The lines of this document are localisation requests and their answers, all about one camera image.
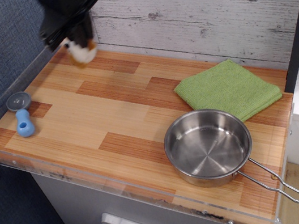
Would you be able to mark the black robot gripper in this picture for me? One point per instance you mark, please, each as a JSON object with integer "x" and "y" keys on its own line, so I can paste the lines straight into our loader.
{"x": 66, "y": 19}

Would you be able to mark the white brown stuffed dog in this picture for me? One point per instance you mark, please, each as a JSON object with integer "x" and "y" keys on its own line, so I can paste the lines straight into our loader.
{"x": 81, "y": 56}

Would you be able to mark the green folded cloth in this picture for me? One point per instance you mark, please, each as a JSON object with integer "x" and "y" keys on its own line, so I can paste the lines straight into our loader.
{"x": 228, "y": 87}

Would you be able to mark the blue grey toy utensil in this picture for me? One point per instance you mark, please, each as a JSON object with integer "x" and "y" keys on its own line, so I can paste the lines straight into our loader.
{"x": 19, "y": 103}

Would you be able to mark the stainless steel pan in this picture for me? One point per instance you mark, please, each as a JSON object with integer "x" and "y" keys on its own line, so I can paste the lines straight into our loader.
{"x": 209, "y": 147}

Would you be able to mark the grey cabinet with switches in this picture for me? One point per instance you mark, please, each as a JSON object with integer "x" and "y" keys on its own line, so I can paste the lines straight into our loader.
{"x": 84, "y": 198}

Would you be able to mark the clear acrylic table guard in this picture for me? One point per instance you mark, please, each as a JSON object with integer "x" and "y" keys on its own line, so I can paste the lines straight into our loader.
{"x": 110, "y": 119}

